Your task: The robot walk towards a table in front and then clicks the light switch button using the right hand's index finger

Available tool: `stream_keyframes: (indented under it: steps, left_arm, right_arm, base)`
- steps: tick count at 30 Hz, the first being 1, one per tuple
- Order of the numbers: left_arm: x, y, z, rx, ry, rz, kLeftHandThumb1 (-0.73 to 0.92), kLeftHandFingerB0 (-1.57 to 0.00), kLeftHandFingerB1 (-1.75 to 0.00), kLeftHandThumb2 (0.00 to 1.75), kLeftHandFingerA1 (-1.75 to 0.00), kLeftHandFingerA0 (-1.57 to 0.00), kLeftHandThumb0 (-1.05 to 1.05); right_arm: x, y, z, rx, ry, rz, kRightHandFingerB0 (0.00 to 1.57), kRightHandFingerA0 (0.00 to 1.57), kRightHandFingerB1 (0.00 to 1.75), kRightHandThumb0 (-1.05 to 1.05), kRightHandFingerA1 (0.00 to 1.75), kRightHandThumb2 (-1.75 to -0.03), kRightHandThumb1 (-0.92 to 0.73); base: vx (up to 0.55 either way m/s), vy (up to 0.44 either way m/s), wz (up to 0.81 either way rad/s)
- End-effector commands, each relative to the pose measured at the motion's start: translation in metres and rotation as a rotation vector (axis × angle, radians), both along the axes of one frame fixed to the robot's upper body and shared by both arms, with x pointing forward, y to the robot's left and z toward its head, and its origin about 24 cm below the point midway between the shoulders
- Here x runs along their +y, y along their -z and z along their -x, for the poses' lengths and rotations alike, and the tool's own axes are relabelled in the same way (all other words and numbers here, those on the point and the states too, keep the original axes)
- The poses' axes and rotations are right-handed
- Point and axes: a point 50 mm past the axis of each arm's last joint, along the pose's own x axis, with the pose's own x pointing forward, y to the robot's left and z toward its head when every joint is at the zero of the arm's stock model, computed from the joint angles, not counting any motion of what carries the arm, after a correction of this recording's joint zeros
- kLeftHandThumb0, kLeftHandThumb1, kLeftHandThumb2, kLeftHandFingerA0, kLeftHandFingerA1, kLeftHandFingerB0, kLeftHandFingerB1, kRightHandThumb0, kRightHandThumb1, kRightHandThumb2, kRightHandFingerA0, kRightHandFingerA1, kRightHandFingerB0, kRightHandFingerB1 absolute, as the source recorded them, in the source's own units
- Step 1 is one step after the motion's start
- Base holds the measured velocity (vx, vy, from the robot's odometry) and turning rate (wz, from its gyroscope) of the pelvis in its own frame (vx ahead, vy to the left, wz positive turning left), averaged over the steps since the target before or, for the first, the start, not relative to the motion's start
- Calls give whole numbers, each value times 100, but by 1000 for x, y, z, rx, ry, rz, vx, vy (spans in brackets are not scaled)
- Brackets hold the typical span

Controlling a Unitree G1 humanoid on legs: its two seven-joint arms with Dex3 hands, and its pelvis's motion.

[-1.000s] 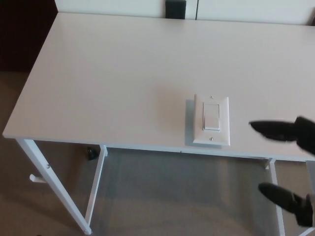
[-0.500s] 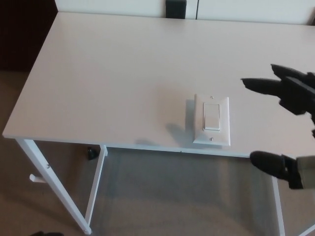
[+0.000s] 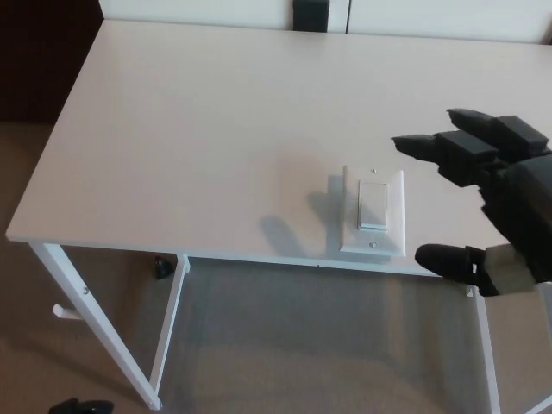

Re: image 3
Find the white low cabinet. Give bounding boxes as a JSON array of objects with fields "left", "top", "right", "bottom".
[{"left": 98, "top": 0, "right": 552, "bottom": 45}]

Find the white hook on table leg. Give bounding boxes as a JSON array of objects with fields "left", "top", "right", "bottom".
[{"left": 52, "top": 303, "right": 85, "bottom": 323}]

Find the white table with metal legs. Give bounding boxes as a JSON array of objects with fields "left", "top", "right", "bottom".
[{"left": 5, "top": 17, "right": 552, "bottom": 414}]

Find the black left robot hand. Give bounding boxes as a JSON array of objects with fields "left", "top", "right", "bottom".
[{"left": 47, "top": 397, "right": 116, "bottom": 414}]

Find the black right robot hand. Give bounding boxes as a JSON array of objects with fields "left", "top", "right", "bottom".
[{"left": 390, "top": 107, "right": 552, "bottom": 298}]

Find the small black floor object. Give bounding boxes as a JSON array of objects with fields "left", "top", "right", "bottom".
[{"left": 153, "top": 254, "right": 176, "bottom": 282}]

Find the white rocker light switch plate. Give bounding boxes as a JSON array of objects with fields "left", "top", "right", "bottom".
[{"left": 339, "top": 165, "right": 407, "bottom": 260}]

